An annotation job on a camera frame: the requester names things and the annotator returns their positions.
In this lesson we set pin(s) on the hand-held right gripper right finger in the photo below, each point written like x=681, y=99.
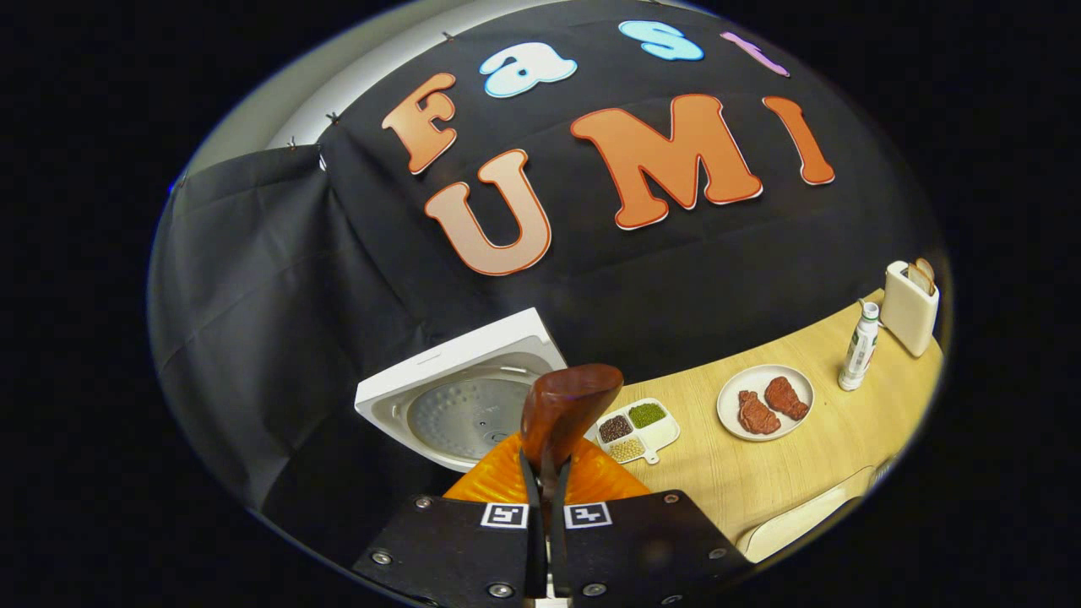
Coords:
x=561, y=553

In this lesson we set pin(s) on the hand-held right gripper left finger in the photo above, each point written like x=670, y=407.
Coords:
x=535, y=553

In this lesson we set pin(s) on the brown wooden spoon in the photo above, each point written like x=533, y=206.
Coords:
x=566, y=405

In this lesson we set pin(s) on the white rice cooker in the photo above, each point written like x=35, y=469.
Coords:
x=439, y=363

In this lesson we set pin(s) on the clear plastic rice container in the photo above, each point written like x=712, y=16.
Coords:
x=781, y=528

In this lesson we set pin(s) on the white divided grain dish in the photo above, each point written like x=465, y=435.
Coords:
x=663, y=435

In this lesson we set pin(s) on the brown meat piece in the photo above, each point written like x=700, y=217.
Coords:
x=785, y=398
x=757, y=414

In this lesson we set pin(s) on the white round plate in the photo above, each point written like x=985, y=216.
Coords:
x=760, y=378

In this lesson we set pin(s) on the white milk bottle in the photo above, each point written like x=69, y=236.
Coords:
x=860, y=346

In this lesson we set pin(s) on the black backdrop cloth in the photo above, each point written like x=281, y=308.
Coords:
x=296, y=279

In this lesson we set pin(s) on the white toaster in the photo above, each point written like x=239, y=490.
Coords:
x=908, y=317

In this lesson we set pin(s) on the toast bread slice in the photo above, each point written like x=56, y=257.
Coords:
x=915, y=277
x=927, y=272

